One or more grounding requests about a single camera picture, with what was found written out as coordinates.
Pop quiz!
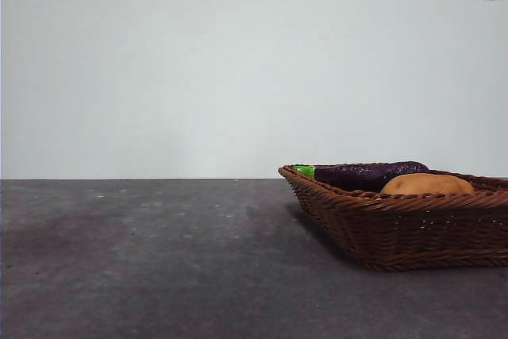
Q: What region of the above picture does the purple eggplant with green stem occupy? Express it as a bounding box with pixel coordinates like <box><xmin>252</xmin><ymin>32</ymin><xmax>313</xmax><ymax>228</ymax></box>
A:
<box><xmin>292</xmin><ymin>160</ymin><xmax>430</xmax><ymax>193</ymax></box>

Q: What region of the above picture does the brown potato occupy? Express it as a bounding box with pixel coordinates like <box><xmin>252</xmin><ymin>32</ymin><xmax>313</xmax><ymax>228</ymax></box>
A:
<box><xmin>379</xmin><ymin>173</ymin><xmax>476</xmax><ymax>196</ymax></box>

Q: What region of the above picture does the brown wicker basket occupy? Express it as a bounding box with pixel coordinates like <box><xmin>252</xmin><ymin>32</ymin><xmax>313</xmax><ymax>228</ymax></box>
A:
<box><xmin>277</xmin><ymin>163</ymin><xmax>508</xmax><ymax>273</ymax></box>

